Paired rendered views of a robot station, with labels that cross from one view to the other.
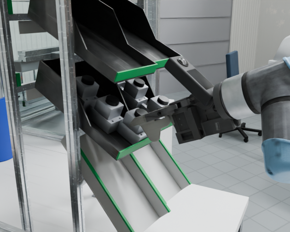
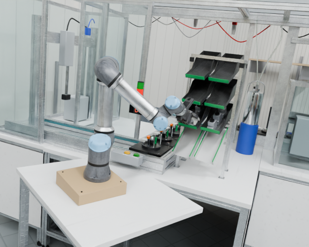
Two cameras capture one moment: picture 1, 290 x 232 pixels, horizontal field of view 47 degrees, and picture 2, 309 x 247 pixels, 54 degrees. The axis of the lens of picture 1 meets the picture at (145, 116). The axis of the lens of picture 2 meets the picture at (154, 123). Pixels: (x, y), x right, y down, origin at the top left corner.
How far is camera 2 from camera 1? 1.90 m
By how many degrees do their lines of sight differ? 80
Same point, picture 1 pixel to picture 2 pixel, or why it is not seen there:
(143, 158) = (212, 145)
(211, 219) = (221, 191)
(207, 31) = not seen: outside the picture
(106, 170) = (192, 136)
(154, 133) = not seen: hidden behind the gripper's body
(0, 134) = (242, 139)
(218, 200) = (241, 195)
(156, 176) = (209, 153)
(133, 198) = (190, 148)
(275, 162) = not seen: hidden behind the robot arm
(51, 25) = (195, 85)
